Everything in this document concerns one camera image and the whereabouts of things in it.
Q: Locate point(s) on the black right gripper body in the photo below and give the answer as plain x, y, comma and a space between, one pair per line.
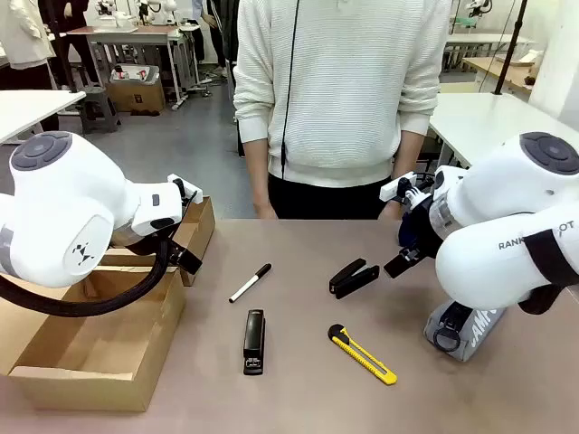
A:
423, 226

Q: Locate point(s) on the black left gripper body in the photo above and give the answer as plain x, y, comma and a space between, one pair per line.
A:
186, 262

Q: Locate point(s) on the black stapler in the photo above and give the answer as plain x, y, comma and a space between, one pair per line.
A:
353, 280
254, 339

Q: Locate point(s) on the white marker with black cap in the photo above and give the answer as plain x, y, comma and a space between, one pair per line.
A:
249, 284

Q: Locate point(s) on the yellow utility knife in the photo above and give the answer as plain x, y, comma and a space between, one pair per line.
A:
362, 357

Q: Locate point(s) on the grey zipper pencil case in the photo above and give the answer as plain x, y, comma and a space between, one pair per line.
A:
479, 336

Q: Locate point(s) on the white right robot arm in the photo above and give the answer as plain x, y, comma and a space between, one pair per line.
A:
497, 203

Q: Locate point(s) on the person's left forearm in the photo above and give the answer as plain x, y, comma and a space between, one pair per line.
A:
407, 153

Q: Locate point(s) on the person's right forearm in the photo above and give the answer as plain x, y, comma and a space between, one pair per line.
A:
257, 167

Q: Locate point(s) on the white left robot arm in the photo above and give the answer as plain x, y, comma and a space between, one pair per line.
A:
59, 203

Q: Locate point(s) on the small cardboard box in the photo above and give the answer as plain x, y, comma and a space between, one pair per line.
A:
199, 226

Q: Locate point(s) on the large cardboard box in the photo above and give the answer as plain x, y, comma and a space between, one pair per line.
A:
90, 357

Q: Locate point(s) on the person's left hand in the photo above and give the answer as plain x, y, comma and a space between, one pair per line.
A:
392, 211

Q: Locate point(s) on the person's right hand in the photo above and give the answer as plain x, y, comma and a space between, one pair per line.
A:
264, 211

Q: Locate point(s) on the person's black trousers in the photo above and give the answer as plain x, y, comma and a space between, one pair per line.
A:
325, 199

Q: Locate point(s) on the large white work table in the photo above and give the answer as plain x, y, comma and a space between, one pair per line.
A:
479, 122

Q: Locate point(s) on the person in white sweater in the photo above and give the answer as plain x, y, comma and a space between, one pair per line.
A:
344, 81

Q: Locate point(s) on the brown cardboard carton on floor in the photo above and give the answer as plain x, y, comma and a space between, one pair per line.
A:
135, 97

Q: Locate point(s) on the light wooden table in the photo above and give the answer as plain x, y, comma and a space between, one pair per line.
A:
493, 68

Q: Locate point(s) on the grey plastic step stool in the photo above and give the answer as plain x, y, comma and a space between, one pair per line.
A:
97, 108

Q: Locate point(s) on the clear plastic storage bin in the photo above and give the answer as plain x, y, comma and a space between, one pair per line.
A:
135, 74

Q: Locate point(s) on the thin black stand pole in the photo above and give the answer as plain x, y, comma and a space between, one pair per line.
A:
509, 45

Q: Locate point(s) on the white table with white legs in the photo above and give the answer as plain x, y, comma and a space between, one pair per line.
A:
31, 108

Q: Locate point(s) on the brown top grey desk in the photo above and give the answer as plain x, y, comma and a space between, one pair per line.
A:
135, 34

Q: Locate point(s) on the bystander in dark tracksuit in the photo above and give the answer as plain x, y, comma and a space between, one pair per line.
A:
217, 27

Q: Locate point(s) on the black tripod pole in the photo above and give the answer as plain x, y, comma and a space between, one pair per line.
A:
61, 45

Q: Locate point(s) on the bystander in white coat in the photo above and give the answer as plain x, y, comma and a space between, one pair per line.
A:
22, 36

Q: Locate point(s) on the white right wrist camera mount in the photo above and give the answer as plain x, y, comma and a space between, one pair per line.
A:
391, 190

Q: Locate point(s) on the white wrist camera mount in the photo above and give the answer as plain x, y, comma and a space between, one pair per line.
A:
192, 194
391, 190

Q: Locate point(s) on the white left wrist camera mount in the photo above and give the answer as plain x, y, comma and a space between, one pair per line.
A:
192, 194

